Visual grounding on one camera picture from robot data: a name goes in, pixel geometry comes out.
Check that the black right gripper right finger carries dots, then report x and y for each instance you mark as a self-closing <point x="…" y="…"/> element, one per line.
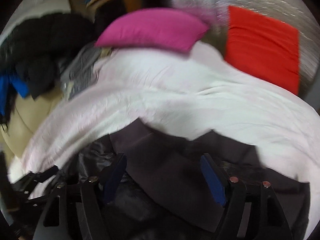
<point x="250" y="211"/>

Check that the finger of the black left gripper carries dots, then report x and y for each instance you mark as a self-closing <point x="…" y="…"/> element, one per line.
<point x="22" y="189"/>

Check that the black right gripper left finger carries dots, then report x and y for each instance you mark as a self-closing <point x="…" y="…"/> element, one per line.
<point x="76" y="211"/>

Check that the black quilted jacket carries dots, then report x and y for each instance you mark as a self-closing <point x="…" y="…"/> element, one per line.
<point x="163" y="194"/>

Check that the black clothes pile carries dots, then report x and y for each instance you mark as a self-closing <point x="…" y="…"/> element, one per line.
<point x="39" y="49"/>

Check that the beige leather armchair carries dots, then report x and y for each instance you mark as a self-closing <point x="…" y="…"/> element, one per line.
<point x="26" y="116"/>

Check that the blue garment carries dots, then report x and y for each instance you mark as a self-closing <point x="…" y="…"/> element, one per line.
<point x="10" y="86"/>

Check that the clear plastic bag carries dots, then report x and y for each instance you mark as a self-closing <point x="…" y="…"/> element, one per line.
<point x="72" y="88"/>

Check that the grey folded garment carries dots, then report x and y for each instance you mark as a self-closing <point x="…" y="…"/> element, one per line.
<point x="84" y="60"/>

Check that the pale pink bedspread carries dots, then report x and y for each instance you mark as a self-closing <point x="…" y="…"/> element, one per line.
<point x="184" y="96"/>

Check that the red cushion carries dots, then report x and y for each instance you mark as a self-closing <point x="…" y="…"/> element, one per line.
<point x="263" y="47"/>

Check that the magenta pillow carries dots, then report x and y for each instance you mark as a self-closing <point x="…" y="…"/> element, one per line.
<point x="164" y="28"/>

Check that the silver foil insulation panel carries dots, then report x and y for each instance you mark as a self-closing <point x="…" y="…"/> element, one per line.
<point x="293" y="12"/>

